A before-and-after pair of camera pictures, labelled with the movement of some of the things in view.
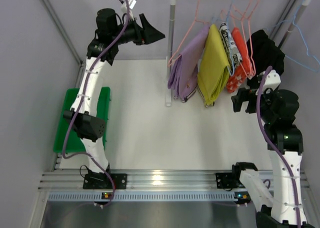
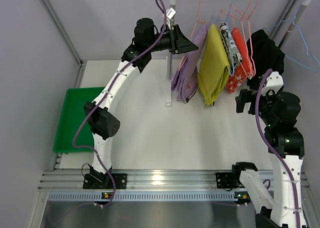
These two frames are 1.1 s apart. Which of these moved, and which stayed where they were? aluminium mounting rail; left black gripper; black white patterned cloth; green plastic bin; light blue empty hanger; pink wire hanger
Moved: left black gripper; pink wire hanger
Stayed: black white patterned cloth; green plastic bin; aluminium mounting rail; light blue empty hanger
